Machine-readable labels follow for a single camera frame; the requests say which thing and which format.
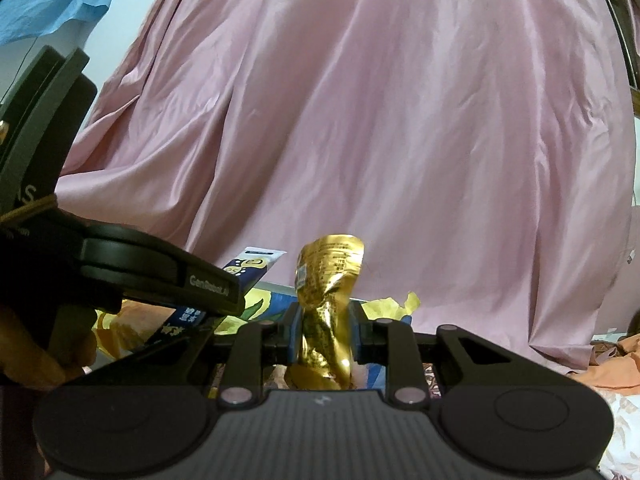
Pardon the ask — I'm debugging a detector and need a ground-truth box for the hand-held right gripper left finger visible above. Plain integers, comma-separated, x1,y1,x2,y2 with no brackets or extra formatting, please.
84,304,303,407

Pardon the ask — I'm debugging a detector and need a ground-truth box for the orange cloth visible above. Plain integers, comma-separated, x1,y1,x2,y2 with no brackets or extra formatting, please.
564,334,640,392

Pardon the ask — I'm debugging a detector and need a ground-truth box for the person's left hand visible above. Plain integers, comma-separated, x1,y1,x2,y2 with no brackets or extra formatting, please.
0,305,98,391

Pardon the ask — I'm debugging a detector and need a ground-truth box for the gold foil snack packet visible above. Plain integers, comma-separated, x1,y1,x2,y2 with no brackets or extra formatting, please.
289,232,367,392

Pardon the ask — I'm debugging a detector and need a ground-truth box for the dark blue stick packet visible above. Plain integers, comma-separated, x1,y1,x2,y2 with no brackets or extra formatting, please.
144,247,289,349

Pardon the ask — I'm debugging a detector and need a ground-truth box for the pink curtain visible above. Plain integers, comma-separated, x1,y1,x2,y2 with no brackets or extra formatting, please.
54,0,640,377

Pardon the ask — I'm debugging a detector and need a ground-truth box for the thin black cable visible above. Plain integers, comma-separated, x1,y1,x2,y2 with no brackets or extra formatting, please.
0,36,42,107

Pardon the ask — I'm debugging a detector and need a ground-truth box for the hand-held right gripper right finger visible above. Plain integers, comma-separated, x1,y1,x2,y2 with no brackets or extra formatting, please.
349,304,571,407

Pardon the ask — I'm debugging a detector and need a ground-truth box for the dark brown bag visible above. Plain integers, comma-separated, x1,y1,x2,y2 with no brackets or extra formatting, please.
591,339,627,362

